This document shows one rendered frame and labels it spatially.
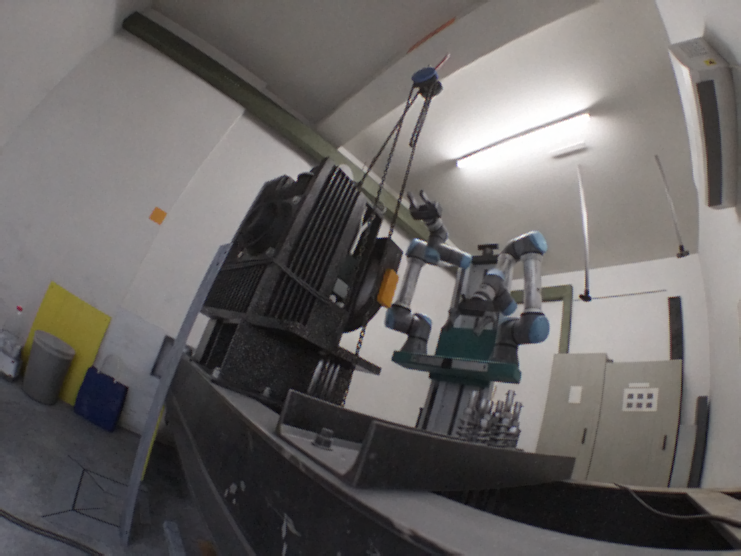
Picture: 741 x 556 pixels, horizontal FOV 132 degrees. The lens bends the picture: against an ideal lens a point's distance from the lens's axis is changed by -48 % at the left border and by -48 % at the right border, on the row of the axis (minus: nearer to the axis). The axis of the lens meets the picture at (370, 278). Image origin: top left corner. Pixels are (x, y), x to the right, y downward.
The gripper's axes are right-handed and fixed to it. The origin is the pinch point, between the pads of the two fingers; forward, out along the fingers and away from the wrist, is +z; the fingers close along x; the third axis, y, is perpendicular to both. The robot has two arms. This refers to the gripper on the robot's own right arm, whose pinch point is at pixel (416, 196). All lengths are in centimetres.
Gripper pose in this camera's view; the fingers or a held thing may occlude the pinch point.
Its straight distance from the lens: 135.3
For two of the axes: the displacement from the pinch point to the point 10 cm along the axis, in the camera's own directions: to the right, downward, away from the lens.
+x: -8.3, 0.0, 5.6
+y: -2.6, 8.9, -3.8
